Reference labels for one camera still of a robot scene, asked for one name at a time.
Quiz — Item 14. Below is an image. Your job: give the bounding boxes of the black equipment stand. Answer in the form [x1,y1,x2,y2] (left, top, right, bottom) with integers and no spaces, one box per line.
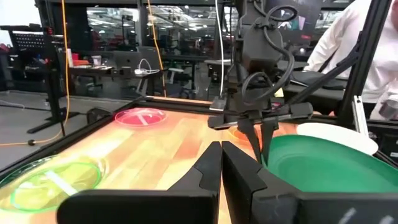
[0,24,80,135]

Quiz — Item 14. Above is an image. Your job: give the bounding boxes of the white hanging cable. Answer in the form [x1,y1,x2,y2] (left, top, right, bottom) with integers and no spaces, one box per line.
[214,0,225,98]

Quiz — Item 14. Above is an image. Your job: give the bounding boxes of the transparent pink plastic plate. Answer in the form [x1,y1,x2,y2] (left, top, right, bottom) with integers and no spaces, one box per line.
[114,107,167,127]

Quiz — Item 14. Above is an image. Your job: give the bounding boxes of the person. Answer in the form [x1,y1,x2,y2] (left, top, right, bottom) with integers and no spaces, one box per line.
[303,0,398,122]

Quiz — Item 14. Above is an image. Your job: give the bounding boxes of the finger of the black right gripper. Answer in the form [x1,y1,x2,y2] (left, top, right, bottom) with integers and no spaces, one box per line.
[238,119,262,164]
[260,119,279,166]

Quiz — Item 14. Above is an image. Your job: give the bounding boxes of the red container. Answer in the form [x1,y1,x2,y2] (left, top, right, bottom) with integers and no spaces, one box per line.
[72,52,91,67]

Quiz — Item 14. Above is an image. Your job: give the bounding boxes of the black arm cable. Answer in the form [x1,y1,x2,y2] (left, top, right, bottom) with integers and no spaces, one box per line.
[241,4,299,105]

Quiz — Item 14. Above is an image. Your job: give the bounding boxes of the transparent green plastic plate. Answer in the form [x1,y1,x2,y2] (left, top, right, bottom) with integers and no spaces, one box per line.
[0,154,106,214]

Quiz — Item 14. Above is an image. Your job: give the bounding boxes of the large opaque green plate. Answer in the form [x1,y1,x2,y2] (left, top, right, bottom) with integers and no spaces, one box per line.
[262,134,398,194]

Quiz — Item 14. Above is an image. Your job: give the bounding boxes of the yellow hanging cable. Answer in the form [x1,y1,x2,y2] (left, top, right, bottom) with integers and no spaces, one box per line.
[0,0,72,147]
[146,0,168,98]

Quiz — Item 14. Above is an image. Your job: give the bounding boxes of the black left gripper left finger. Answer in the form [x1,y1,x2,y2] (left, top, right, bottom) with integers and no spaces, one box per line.
[57,141,223,224]

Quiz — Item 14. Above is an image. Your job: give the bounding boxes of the white plastic plate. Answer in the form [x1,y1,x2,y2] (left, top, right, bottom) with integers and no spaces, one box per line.
[295,122,379,156]

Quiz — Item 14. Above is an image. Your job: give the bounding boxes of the grey laptop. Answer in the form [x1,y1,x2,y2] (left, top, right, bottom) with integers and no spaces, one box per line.
[111,50,162,77]

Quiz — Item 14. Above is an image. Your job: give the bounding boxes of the black aluminium table frame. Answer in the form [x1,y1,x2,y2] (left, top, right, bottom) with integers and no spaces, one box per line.
[0,0,398,181]

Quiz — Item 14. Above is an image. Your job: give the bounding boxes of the white charger cable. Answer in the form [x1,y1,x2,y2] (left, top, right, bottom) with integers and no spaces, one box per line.
[134,58,160,76]

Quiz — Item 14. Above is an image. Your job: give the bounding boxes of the black desk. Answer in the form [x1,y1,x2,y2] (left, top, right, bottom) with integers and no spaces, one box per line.
[205,58,349,110]

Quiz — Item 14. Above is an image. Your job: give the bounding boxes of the silver aluminium bracket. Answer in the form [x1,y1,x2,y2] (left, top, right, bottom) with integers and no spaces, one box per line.
[352,95,370,138]

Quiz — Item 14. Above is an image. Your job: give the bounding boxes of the dark office desk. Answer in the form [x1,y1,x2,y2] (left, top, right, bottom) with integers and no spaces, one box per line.
[68,65,165,97]

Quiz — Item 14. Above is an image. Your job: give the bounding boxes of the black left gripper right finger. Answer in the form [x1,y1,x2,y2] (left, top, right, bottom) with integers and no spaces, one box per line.
[222,141,398,224]

